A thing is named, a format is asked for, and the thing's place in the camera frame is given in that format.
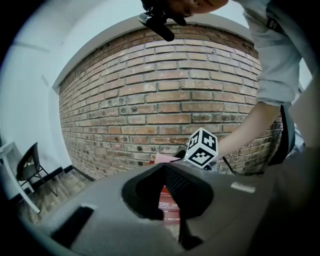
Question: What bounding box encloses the person's face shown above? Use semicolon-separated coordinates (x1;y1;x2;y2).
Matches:
172;0;230;16

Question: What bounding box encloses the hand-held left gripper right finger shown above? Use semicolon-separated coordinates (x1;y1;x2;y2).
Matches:
162;163;318;256

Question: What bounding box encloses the red fire extinguisher box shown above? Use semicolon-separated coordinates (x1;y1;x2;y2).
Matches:
149;160;181;221

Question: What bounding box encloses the person's right forearm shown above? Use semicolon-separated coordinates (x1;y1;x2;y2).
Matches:
216;101;283;163

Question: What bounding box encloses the black folding chair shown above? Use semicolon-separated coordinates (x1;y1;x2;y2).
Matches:
15;141;58;197

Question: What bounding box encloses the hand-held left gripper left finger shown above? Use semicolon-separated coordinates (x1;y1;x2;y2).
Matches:
42;163;181;256

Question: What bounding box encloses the black head-mounted camera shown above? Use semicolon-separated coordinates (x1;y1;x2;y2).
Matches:
137;0;188;43

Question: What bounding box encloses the light grey shirt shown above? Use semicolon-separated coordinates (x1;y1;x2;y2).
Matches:
234;0;316;166

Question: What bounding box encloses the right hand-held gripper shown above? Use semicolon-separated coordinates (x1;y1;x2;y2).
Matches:
174;127;219;171

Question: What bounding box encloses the pink cloth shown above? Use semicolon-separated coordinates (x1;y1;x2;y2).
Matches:
155;153;177;165

